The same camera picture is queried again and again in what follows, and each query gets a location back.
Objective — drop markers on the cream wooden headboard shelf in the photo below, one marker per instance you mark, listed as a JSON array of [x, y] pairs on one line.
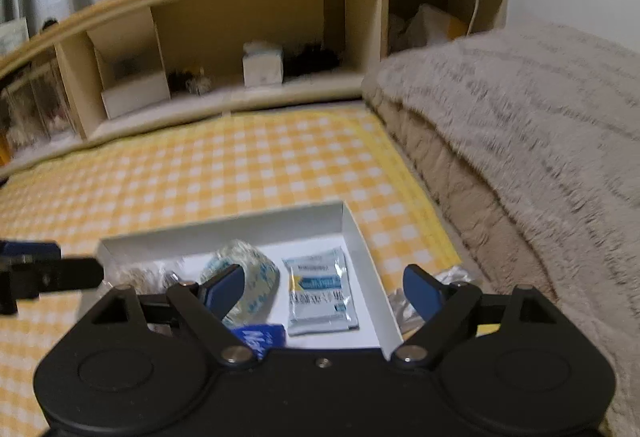
[[125, 47]]

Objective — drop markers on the white cardboard box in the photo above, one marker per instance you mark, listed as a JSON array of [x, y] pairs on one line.
[[320, 227]]

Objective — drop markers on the blue tissue pack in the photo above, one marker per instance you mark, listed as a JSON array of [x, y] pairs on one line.
[[262, 337]]

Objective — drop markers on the white plastic bag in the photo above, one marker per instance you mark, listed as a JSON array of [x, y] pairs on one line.
[[425, 24]]

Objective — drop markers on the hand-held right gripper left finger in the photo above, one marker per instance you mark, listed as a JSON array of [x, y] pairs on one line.
[[225, 291]]

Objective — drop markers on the clear bag of rubber bands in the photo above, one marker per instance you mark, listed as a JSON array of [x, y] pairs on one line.
[[140, 277]]

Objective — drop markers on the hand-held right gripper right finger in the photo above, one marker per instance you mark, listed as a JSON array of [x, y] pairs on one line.
[[422, 292]]

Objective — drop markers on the clear shoe boxes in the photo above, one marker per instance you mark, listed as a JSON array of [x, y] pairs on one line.
[[35, 112]]

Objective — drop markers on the white blue sachet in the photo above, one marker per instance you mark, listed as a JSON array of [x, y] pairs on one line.
[[320, 297]]

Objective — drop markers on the black fluffy item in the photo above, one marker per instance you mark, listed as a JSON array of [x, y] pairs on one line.
[[312, 59]]

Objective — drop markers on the white tissue box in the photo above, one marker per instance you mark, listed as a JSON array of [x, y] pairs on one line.
[[262, 64]]

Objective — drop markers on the white box on shelf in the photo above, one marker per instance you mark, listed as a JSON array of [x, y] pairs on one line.
[[135, 94]]

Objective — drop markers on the beige fluffy blanket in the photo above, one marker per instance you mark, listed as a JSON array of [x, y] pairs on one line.
[[525, 117]]

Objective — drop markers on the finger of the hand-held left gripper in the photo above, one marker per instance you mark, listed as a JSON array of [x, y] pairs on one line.
[[65, 274]]

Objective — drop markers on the roll of clear tape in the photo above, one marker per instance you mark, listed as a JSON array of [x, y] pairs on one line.
[[255, 267]]

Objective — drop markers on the yellow checked bed sheet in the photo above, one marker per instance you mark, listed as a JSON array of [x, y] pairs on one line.
[[200, 167]]

